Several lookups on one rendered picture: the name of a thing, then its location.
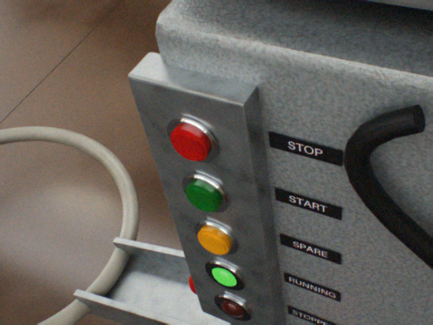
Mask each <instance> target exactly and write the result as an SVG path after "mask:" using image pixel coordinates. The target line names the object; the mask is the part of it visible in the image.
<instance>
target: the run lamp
mask: <svg viewBox="0 0 433 325"><path fill-rule="evenodd" d="M212 275H213V276H214V278H215V279H216V280H217V281H218V282H219V283H221V284H223V285H225V286H235V285H236V284H237V282H236V280H235V278H234V277H233V276H232V275H231V274H230V273H229V272H227V271H225V270H222V269H218V268H214V269H213V270H212Z"/></svg>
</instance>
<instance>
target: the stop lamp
mask: <svg viewBox="0 0 433 325"><path fill-rule="evenodd" d="M221 307H222V308H223V310H224V311H225V313H226V314H228V315H229V316H232V317H234V318H241V317H242V316H243V315H244V314H243V312H242V311H241V309H240V308H239V307H238V306H237V305H235V304H233V303H229V302H226V301H223V302H221Z"/></svg>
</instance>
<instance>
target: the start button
mask: <svg viewBox="0 0 433 325"><path fill-rule="evenodd" d="M185 193H186V195H187V198H188V200H189V201H190V203H192V205H194V206H195V207H196V208H198V209H200V210H202V211H206V212H214V211H217V210H218V209H219V207H220V205H221V199H220V197H219V195H218V194H217V193H216V192H215V191H214V190H213V189H212V188H209V187H208V186H207V185H205V184H203V183H199V182H191V183H190V184H189V185H188V186H187V187H186V189H185Z"/></svg>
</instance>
